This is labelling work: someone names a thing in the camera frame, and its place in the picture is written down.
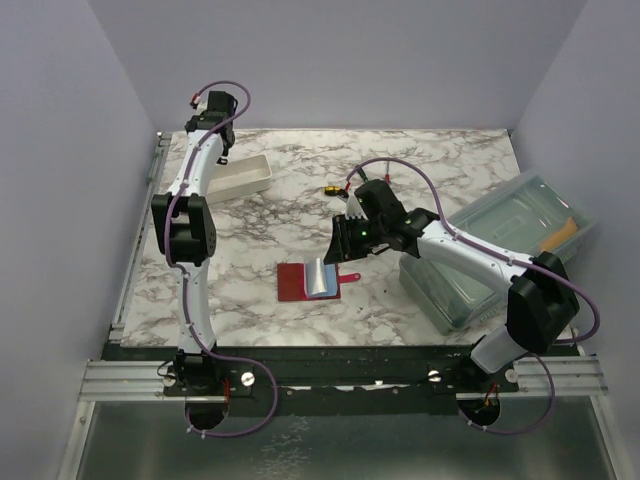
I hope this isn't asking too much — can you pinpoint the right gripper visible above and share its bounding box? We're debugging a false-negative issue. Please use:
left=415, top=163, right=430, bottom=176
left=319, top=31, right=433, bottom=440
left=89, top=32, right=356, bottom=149
left=323, top=214, right=386, bottom=265

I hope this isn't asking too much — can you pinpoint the red card holder wallet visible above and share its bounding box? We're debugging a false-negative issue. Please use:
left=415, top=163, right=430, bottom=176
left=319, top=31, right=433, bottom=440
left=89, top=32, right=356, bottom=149
left=276, top=258, right=361, bottom=302

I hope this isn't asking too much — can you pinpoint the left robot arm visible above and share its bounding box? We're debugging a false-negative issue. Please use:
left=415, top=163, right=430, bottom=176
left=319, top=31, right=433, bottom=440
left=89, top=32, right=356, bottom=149
left=151, top=91, right=237, bottom=395

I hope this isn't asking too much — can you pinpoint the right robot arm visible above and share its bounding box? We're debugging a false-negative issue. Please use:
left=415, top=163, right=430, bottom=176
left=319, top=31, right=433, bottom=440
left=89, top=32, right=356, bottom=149
left=324, top=180, right=579, bottom=392

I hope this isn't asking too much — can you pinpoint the white rectangular tray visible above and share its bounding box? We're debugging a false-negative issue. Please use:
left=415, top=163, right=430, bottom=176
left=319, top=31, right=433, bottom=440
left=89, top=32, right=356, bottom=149
left=205, top=155, right=272, bottom=205

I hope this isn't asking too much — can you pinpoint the green black screwdriver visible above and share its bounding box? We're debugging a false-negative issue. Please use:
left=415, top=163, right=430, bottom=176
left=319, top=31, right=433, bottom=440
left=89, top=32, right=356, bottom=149
left=358, top=169, right=369, bottom=183

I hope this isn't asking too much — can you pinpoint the clear plastic storage box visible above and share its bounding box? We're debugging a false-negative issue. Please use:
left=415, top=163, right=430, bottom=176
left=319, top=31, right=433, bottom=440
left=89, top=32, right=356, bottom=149
left=399, top=172, right=596, bottom=336

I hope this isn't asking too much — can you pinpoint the orange item in box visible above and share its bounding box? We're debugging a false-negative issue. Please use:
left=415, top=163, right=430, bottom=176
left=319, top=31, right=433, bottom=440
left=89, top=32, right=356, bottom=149
left=539, top=217, right=578, bottom=252

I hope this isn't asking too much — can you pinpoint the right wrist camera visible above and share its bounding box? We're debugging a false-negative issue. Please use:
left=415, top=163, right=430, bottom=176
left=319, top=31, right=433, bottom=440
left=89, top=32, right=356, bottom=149
left=345, top=195, right=365, bottom=219

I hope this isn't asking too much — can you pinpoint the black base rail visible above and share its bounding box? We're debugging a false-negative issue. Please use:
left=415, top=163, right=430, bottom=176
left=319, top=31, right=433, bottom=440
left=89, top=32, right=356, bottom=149
left=99, top=344, right=586, bottom=416

